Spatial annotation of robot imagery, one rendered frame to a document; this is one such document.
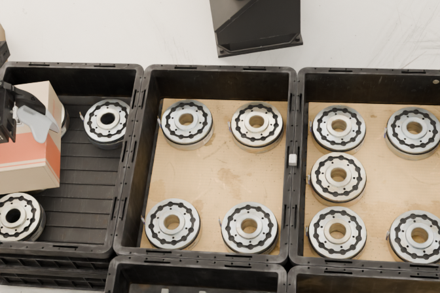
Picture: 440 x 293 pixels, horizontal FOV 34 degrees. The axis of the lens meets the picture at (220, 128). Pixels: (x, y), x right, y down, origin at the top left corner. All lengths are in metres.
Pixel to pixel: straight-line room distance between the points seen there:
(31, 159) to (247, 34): 0.69
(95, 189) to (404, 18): 0.84
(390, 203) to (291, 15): 0.50
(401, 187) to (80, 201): 0.61
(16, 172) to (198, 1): 0.83
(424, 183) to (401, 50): 0.43
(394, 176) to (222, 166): 0.33
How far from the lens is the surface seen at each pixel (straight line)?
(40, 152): 1.14
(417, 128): 1.43
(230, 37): 1.65
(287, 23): 1.64
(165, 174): 1.40
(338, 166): 1.35
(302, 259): 1.20
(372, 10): 1.78
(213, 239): 1.33
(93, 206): 1.41
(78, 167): 1.46
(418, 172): 1.40
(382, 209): 1.36
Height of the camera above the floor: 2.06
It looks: 58 degrees down
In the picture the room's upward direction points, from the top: 11 degrees counter-clockwise
